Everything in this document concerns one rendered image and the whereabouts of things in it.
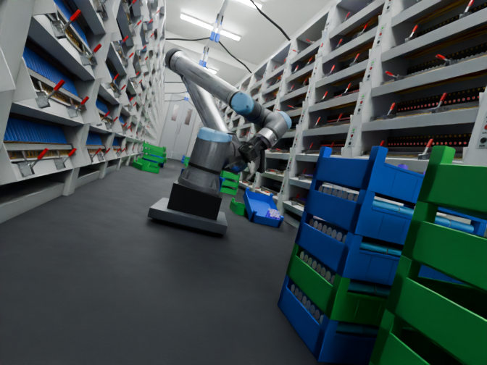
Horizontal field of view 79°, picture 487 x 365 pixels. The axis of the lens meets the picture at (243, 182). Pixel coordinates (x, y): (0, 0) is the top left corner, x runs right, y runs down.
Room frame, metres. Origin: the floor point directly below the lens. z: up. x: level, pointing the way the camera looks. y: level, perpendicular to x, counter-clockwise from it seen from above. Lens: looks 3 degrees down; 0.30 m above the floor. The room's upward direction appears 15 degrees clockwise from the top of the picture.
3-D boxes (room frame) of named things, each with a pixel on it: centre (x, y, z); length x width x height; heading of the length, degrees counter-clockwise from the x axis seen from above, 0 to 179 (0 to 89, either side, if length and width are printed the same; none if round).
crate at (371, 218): (0.65, -0.33, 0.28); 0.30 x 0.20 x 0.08; 106
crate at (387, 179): (0.65, -0.33, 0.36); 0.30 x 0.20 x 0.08; 106
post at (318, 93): (2.32, -0.41, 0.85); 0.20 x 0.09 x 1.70; 106
